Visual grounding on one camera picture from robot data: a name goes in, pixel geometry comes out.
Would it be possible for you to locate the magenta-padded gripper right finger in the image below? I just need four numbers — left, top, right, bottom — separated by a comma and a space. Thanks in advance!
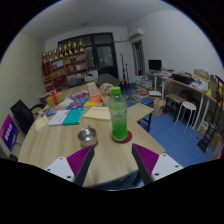
131, 143, 184, 186

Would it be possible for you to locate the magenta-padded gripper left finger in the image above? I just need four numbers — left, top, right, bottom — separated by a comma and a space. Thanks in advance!
44, 144, 96, 187

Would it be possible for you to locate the green drink bottle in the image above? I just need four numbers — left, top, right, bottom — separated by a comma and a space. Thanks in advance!
108, 86, 129, 143

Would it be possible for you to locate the small steel cup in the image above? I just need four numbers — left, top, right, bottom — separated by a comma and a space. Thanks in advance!
77, 125, 99, 148

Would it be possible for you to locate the flat round red coaster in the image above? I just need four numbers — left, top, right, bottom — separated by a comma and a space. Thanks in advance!
112, 129, 133, 145

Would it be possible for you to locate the pale yellow envelope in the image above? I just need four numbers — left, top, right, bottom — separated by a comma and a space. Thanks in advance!
34, 114, 50, 132

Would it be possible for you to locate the teal notebook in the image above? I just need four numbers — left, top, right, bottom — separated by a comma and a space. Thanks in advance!
62, 108, 84, 126

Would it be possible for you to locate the small wooden side table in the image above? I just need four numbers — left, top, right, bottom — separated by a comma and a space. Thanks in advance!
127, 102, 155, 133

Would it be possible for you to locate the purple sign board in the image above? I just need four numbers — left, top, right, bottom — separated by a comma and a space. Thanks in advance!
0, 113, 19, 153

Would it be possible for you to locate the yellow notebook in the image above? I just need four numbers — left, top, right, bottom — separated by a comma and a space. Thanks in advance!
82, 105, 112, 122

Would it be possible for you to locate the white round stool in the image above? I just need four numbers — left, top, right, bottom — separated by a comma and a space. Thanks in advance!
174, 100, 198, 129

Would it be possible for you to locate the black office chair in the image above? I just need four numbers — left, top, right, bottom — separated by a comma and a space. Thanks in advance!
9, 99, 46, 136

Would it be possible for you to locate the blue printed book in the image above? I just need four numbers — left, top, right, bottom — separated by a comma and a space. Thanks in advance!
65, 97, 90, 111

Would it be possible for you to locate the dark brown stool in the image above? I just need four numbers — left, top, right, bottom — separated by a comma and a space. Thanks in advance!
164, 93, 186, 116

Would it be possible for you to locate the yellow gift box red ribbon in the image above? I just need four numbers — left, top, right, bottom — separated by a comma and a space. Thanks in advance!
46, 89, 65, 108

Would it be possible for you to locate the orange book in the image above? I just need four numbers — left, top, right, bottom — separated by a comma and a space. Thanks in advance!
83, 94, 104, 107

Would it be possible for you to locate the brown cardboard box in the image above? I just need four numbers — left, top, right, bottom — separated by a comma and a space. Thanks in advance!
86, 81, 98, 98

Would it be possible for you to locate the wrapped flower bouquet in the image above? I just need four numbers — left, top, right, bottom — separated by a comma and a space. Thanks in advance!
99, 82, 115, 106

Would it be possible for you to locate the grey upholstered chair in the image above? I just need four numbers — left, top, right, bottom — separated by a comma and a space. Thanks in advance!
96, 73, 122, 88

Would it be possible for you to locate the wooden shelf unit with trophies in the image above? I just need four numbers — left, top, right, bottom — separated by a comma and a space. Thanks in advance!
41, 38, 88, 93

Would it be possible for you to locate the black computer monitor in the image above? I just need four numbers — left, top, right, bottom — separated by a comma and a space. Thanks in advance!
148, 59, 163, 72

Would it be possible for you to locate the white wall air conditioner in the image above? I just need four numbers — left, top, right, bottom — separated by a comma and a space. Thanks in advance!
128, 27, 145, 40

